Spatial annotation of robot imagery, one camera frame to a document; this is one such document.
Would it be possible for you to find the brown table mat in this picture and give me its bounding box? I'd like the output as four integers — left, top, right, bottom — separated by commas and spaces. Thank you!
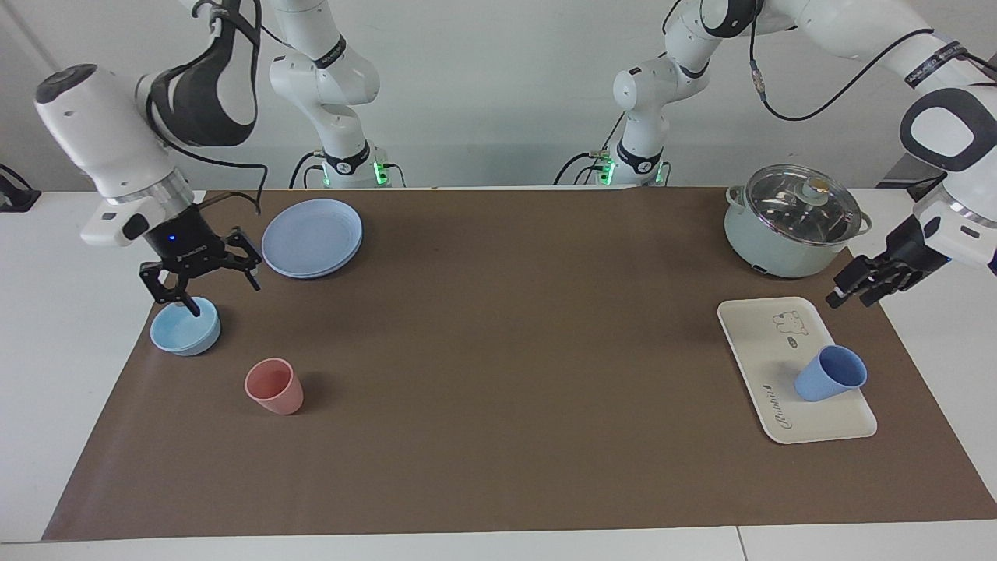
43, 187, 997, 541

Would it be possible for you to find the blue plastic cup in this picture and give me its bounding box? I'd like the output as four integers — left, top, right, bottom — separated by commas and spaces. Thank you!
794, 345, 868, 403

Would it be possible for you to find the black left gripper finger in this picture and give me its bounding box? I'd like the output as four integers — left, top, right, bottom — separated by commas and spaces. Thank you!
826, 257, 877, 309
861, 269, 916, 307

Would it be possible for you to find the blue plastic plate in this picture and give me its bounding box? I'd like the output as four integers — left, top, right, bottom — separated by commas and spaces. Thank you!
261, 199, 365, 280

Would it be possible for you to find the black base cable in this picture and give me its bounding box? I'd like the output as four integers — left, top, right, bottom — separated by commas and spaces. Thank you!
290, 150, 326, 189
554, 113, 625, 186

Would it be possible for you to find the mint green cooking pot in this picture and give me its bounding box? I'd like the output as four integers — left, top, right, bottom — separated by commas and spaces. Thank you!
724, 185, 873, 279

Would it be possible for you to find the pink plastic cup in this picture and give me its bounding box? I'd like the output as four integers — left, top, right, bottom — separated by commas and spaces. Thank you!
245, 358, 305, 415

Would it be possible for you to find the glass pot lid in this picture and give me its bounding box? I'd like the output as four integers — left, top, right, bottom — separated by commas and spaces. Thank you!
744, 164, 865, 246

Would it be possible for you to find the black table clamp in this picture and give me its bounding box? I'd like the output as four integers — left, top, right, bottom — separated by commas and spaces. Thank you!
0, 164, 42, 213

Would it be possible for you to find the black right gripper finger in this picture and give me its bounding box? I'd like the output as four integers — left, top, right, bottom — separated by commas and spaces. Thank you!
139, 261, 202, 318
226, 228, 263, 293

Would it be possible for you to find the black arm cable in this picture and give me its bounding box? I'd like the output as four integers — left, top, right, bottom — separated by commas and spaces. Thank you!
662, 0, 974, 122
136, 0, 270, 216

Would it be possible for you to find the light blue bowl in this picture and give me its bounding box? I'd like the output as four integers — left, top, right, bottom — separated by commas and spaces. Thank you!
150, 296, 221, 357

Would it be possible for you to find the cream tray with bear print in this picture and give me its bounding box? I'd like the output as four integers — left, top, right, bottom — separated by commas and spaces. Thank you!
717, 296, 879, 445

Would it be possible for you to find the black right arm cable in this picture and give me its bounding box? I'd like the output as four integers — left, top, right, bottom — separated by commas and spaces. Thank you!
136, 0, 270, 216

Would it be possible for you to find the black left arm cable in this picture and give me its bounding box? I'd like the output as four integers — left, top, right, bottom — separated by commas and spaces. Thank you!
662, 0, 974, 122

